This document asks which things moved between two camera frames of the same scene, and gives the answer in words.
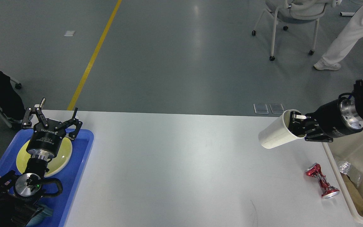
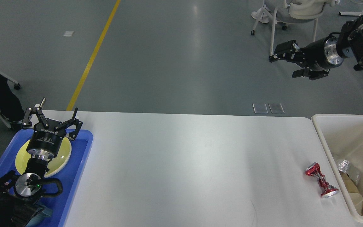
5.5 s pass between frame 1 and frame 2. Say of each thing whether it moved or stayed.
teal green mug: stayed
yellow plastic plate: stayed
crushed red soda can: stayed
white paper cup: moved
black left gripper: stayed
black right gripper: moved
